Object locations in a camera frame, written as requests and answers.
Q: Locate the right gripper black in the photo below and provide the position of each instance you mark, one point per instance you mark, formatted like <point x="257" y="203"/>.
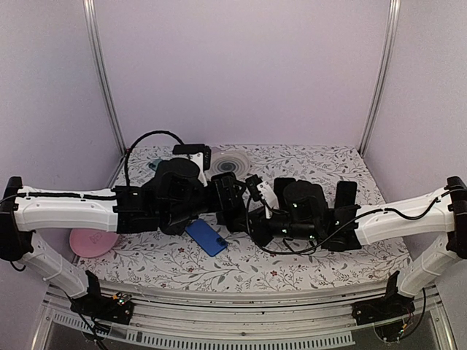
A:
<point x="259" y="227"/>

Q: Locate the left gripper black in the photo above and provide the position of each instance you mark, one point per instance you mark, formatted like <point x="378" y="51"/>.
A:
<point x="215" y="209"/>

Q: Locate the small black phone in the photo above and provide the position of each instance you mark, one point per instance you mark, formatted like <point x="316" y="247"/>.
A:
<point x="280" y="183"/>

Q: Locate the blue phone face down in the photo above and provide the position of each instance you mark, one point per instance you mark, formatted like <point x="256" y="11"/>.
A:
<point x="206" y="237"/>

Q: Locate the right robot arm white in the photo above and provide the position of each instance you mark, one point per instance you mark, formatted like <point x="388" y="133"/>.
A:
<point x="442" y="211"/>

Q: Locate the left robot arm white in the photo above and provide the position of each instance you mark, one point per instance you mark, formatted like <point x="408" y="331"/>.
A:
<point x="26" y="210"/>

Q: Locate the teal phone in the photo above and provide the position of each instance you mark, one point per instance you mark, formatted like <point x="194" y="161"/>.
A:
<point x="153" y="165"/>

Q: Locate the floral table mat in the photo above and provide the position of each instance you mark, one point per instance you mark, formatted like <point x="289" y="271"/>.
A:
<point x="177" y="262"/>

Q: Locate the white round dish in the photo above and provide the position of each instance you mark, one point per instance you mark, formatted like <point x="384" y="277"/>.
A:
<point x="236" y="162"/>

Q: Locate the pink round object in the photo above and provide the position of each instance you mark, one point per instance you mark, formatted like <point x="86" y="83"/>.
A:
<point x="89" y="243"/>

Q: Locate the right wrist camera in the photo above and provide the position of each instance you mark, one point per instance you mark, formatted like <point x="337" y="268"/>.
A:
<point x="261" y="191"/>

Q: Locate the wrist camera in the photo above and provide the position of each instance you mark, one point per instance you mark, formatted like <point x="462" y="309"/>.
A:
<point x="261" y="191"/>
<point x="201" y="156"/>

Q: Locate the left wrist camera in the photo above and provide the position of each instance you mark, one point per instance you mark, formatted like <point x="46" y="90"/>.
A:
<point x="201" y="156"/>

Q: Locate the front aluminium rail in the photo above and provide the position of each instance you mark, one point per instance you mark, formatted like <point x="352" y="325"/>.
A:
<point x="306" y="319"/>

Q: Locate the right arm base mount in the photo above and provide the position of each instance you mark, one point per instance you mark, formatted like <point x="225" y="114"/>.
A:
<point x="388" y="306"/>

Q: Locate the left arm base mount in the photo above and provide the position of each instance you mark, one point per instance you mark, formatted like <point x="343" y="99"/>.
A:
<point x="117" y="308"/>

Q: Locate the right aluminium frame post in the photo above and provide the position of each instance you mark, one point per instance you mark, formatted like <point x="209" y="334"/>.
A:
<point x="384" y="67"/>

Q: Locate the aluminium frame post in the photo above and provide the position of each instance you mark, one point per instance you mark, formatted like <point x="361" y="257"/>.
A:
<point x="384" y="67"/>
<point x="89" y="7"/>

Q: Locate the left aluminium frame post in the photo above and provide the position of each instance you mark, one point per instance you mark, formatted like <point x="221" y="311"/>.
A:
<point x="89" y="7"/>

